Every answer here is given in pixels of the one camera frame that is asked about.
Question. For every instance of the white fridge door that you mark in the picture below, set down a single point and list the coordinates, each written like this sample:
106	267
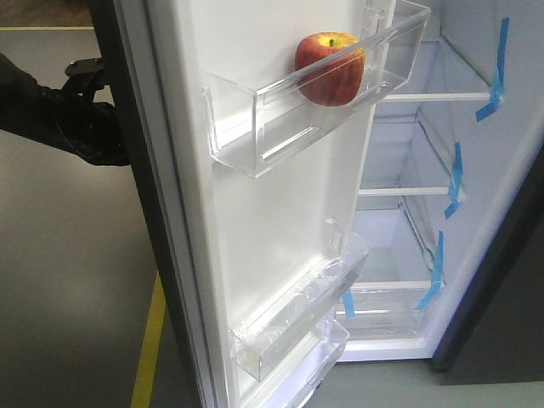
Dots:
226	243

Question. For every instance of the blue tape strip lower left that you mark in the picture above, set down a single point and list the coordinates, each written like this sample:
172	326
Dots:
348	304

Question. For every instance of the blue tape strip middle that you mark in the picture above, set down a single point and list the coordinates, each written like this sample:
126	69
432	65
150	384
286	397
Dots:
456	179

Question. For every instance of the blue tape strip upper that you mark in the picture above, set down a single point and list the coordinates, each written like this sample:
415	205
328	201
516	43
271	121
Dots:
497	87

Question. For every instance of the red yellow apple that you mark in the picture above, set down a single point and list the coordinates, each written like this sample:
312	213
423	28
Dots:
337	82

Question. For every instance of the clear crisper drawer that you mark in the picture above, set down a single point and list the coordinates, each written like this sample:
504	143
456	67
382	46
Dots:
385	313

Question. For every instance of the clear door bin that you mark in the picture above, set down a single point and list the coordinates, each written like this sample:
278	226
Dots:
294	383
253	130
266	336

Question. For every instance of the clear lower door bin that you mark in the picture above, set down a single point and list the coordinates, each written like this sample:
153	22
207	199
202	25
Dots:
294	383

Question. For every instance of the blue tape strip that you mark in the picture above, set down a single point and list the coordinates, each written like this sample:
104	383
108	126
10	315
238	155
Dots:
436	273
348	304
497	87
456	179

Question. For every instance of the clear middle door bin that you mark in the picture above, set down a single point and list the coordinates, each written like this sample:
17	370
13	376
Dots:
266	336

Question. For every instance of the clear upper door bin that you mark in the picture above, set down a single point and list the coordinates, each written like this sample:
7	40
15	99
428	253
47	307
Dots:
253	130

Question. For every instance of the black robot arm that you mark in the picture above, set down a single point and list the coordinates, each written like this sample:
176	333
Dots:
22	110

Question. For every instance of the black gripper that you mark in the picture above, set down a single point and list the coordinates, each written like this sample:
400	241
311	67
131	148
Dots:
81	126

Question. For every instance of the dark grey fridge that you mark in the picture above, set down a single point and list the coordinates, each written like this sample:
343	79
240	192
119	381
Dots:
406	173

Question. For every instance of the blue tape strip lower right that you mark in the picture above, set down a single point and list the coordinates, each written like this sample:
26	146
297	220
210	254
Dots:
436	273

